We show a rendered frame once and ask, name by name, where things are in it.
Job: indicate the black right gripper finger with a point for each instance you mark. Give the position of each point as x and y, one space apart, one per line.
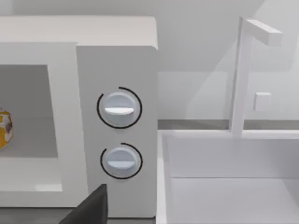
93 207

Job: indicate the pale grey microwave knob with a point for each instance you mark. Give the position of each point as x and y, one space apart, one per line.
119 108
121 161

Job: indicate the pale microwave door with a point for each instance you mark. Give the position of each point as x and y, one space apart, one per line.
63 116

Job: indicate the white sink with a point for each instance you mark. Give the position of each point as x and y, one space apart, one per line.
224 177

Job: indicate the pale microwave oven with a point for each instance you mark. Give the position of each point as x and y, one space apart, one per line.
140 70

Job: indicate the tall white tap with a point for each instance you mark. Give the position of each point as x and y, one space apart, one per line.
240 81

